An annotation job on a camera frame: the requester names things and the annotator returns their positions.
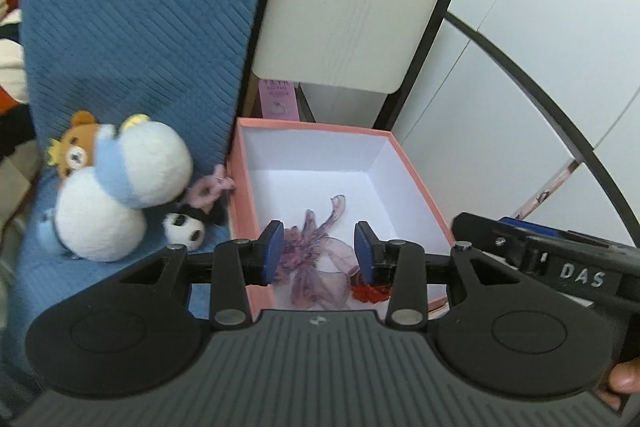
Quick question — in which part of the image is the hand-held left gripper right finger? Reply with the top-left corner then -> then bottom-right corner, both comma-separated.
354,221 -> 521,328

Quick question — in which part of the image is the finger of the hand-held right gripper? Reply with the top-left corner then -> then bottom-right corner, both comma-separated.
452,212 -> 526,258

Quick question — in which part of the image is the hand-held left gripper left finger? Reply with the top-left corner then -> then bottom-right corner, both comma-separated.
120,221 -> 286,328

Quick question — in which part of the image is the purple sheer ribbon bow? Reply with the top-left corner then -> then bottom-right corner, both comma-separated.
272,194 -> 351,312

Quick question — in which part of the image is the small panda plush toy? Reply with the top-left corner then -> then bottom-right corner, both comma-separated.
162,202 -> 228,250

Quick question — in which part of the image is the pink cardboard box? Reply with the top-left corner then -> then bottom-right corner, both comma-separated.
226,117 -> 457,323

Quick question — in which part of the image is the white and blue penguin plush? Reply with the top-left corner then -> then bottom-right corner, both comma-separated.
37,114 -> 195,263

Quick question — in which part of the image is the brown bear plush toy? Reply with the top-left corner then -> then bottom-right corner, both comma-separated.
47,109 -> 151,210

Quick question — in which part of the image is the person's right hand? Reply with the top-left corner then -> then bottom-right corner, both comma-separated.
595,353 -> 640,413

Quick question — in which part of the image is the red beaded ornament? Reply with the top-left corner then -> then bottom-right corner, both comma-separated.
347,274 -> 393,305

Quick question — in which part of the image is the black round hoop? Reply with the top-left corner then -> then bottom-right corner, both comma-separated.
444,11 -> 640,248

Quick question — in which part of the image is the small pink carton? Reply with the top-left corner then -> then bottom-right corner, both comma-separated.
258,78 -> 301,122

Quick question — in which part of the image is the white wardrobe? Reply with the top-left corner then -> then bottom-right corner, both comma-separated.
300,0 -> 640,248

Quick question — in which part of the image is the blue quilted chair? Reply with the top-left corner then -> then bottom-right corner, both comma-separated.
7,0 -> 288,408

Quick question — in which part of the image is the red black white striped blanket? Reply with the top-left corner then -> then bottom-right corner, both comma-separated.
0,0 -> 38,168

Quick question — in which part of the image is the beige board with handle slot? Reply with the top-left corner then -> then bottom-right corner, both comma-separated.
250,0 -> 460,95

